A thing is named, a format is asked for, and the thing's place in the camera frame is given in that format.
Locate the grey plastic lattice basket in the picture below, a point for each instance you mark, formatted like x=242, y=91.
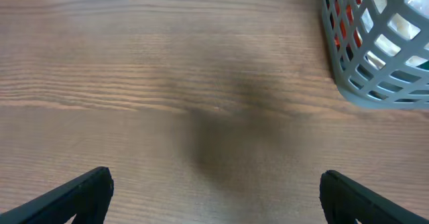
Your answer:
x=392, y=87

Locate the beige paper bag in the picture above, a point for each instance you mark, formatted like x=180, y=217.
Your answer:
x=393, y=32

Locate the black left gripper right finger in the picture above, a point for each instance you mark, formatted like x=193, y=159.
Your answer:
x=345, y=201

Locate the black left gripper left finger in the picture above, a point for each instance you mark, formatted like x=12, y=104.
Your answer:
x=85, y=199

